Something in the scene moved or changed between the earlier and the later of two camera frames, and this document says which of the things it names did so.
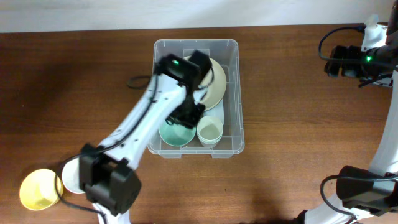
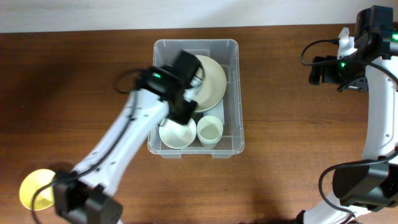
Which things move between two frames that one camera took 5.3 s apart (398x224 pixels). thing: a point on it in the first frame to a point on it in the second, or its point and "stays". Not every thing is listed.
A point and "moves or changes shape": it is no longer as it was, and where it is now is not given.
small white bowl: (71, 176) moves or changes shape
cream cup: (209, 130) stays
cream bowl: (217, 88) stays
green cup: (209, 140) stays
